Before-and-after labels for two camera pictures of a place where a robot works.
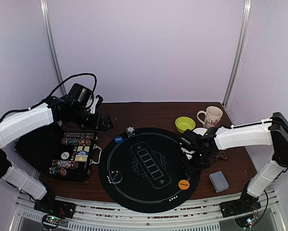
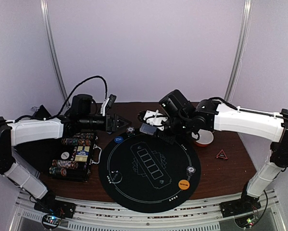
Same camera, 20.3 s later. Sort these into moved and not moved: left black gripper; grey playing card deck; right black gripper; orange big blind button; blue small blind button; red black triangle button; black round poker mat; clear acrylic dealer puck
Moved: grey playing card deck; left black gripper; right black gripper
Not moved: clear acrylic dealer puck; red black triangle button; black round poker mat; orange big blind button; blue small blind button
